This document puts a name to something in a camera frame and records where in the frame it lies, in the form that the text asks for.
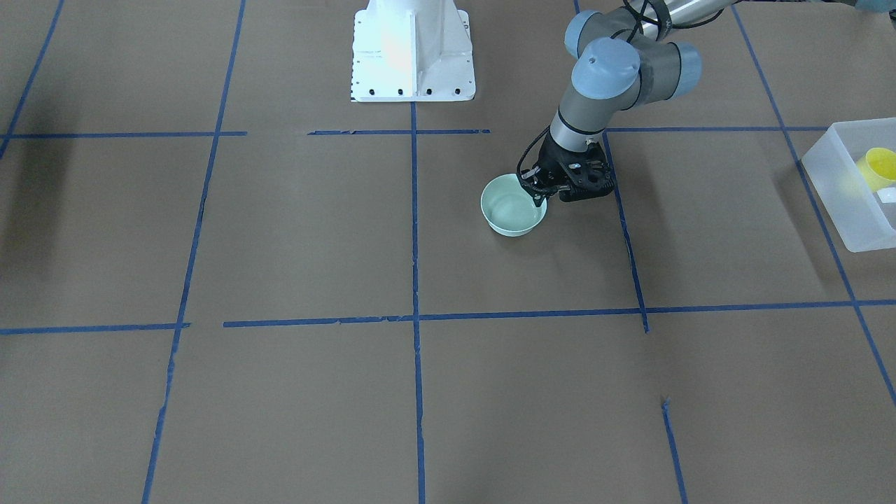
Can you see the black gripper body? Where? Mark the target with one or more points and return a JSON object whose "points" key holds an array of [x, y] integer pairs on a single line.
{"points": [[558, 160]]}

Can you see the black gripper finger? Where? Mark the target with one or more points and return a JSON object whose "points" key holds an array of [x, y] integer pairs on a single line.
{"points": [[533, 187], [550, 190]]}

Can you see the mint green bowl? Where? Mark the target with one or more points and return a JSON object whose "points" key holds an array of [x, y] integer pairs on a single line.
{"points": [[509, 209]]}

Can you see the yellow plastic cup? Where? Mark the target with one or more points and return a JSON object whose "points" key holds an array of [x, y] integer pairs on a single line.
{"points": [[877, 168]]}

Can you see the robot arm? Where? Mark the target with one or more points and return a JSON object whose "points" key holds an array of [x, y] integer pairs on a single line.
{"points": [[623, 59]]}

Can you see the translucent white storage box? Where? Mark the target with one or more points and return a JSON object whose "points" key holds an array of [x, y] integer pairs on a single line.
{"points": [[863, 216]]}

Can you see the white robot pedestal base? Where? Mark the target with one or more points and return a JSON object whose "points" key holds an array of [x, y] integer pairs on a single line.
{"points": [[412, 51]]}

